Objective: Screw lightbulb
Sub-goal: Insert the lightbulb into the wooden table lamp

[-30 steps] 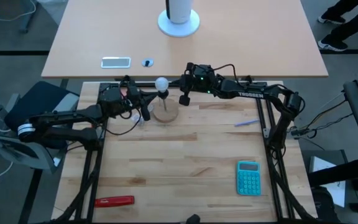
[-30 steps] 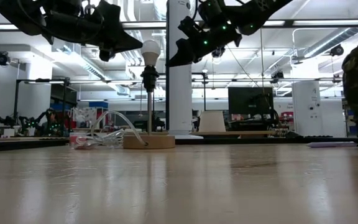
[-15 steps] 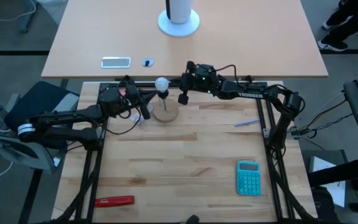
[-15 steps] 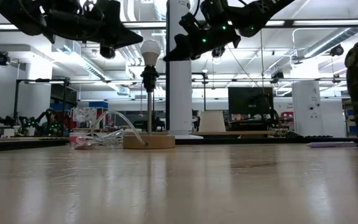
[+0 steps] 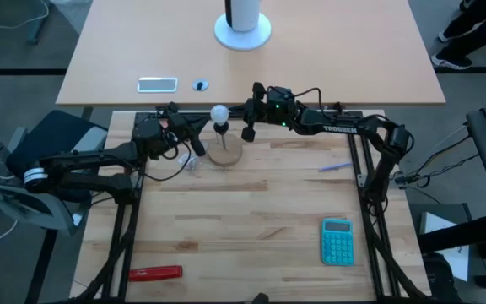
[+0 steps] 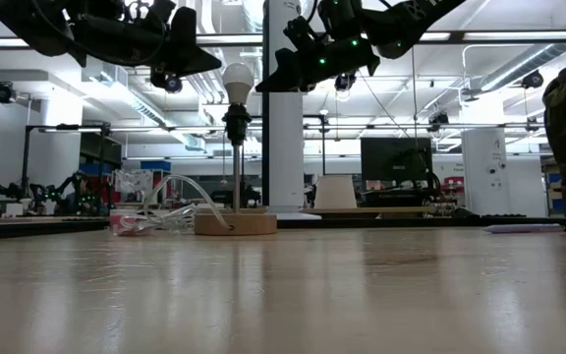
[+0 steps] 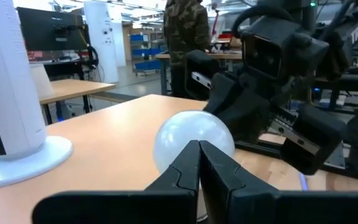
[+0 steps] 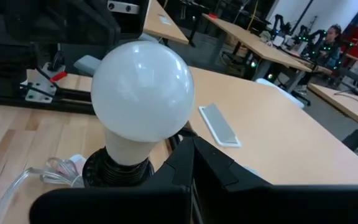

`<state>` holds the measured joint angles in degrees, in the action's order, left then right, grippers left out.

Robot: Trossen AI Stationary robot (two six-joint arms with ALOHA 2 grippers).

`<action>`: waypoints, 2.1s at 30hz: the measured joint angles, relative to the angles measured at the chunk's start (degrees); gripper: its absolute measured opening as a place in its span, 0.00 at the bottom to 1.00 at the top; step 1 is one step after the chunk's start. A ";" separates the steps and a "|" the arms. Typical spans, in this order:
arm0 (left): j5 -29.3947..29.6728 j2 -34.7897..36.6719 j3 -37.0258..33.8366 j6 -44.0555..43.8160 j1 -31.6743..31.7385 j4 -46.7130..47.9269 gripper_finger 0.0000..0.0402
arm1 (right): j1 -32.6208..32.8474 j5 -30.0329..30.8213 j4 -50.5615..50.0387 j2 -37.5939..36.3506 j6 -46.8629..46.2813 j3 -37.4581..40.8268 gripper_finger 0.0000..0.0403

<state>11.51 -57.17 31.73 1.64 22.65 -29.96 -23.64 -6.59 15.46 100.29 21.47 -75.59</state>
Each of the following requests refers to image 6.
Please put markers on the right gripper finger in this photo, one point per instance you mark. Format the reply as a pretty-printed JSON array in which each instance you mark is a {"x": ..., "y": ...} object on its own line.
[{"x": 290, "y": 74}]

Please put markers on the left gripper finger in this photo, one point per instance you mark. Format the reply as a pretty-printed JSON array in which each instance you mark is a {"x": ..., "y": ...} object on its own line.
[{"x": 189, "y": 51}]

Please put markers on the white lightbulb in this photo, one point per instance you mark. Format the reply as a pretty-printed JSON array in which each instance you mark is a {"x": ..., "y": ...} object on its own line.
[{"x": 238, "y": 78}]

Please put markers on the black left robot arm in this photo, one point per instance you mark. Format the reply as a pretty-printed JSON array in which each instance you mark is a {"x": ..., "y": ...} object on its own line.
[{"x": 27, "y": 24}]

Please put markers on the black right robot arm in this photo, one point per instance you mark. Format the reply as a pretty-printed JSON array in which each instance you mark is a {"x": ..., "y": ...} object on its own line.
[{"x": 411, "y": 19}]

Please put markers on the black computer monitor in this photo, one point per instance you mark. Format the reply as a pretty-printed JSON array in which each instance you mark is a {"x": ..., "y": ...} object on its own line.
[{"x": 396, "y": 157}]

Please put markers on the white lamp shade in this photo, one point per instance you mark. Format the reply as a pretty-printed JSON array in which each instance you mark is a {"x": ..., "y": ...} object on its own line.
[{"x": 335, "y": 193}]

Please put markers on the wooden lamp stand black socket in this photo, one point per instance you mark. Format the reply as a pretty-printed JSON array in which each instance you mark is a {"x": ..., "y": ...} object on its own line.
[{"x": 236, "y": 223}]

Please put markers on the light wooden desk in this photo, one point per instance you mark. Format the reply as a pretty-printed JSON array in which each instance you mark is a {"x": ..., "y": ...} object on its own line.
[{"x": 386, "y": 210}]

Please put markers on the white column with sensors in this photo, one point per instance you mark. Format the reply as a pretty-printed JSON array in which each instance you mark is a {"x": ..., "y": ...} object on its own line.
[{"x": 484, "y": 172}]

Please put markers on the light purple pen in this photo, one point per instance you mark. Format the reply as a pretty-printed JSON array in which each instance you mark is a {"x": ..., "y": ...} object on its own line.
[{"x": 524, "y": 228}]

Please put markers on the black ceiling-mounted camera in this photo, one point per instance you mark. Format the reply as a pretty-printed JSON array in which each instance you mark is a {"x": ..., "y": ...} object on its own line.
[
  {"x": 172, "y": 83},
  {"x": 532, "y": 78},
  {"x": 344, "y": 81},
  {"x": 5, "y": 92}
]

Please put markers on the black aluminium table frame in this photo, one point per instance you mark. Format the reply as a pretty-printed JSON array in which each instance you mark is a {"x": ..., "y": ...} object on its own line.
[{"x": 37, "y": 230}]

